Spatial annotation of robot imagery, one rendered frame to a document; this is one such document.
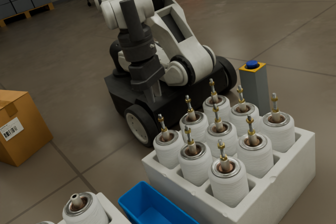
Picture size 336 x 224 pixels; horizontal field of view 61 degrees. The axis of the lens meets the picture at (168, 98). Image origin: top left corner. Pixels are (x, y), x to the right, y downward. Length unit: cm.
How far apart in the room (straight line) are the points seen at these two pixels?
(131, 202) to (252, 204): 41
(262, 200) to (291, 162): 14
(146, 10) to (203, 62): 52
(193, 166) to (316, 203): 40
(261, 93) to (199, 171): 43
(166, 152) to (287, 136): 35
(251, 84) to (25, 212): 101
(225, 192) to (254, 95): 46
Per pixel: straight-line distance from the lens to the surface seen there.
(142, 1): 73
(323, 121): 133
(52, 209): 128
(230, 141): 88
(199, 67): 118
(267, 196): 83
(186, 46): 120
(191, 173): 83
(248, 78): 108
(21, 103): 162
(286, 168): 87
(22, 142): 165
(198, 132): 95
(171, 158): 90
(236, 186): 75
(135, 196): 101
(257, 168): 83
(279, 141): 90
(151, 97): 81
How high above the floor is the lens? 78
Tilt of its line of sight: 28 degrees down
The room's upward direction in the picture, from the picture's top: 16 degrees counter-clockwise
